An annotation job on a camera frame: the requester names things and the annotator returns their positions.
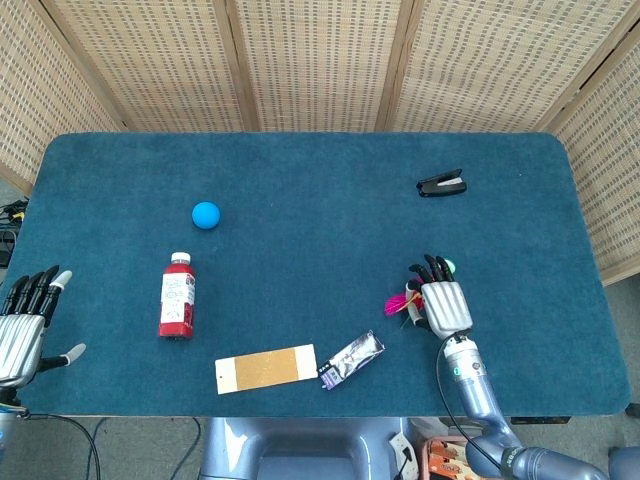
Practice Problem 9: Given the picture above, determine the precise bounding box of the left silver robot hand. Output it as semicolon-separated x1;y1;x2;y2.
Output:
0;264;87;389

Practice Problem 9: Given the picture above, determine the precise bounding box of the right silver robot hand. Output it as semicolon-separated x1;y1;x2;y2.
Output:
403;254;474;340

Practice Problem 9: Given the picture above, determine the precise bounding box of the black stapler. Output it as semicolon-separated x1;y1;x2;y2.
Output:
415;168;468;199

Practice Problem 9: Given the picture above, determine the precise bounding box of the white card with cork panel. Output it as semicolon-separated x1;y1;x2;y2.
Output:
214;343;320;396

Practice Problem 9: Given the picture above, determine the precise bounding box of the blue ball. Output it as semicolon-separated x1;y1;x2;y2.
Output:
191;201;222;232

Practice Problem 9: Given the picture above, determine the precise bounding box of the silver foil packet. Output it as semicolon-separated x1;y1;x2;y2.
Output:
317;329;387;392

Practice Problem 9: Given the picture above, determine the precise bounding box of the red drink bottle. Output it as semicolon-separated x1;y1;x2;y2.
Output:
158;251;197;340

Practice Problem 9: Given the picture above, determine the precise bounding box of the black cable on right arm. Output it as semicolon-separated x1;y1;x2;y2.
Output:
434;335;504;474

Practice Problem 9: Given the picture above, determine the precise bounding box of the woven bamboo folding screen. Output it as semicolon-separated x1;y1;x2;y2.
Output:
0;0;640;286

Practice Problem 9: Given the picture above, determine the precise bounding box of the pink patterned basket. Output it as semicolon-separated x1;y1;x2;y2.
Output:
420;435;476;480

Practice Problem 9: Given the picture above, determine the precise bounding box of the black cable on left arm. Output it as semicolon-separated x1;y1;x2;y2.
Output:
19;409;101;480

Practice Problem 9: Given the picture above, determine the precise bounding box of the pink feather shuttlecock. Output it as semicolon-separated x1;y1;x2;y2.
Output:
383;259;457;329

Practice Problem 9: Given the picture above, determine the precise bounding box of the black electronics pile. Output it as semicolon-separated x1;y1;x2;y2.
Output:
0;198;30;269

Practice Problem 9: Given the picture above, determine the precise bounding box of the white power strip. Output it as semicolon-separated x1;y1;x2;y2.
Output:
388;432;419;480

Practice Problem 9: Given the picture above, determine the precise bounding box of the blue felt table mat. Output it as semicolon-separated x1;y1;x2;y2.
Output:
0;131;632;418

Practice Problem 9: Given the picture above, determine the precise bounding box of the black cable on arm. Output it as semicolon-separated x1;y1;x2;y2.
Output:
19;409;101;480
434;335;504;474

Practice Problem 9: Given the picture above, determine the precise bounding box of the blue-grey robot torso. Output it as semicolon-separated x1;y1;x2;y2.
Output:
198;417;416;480

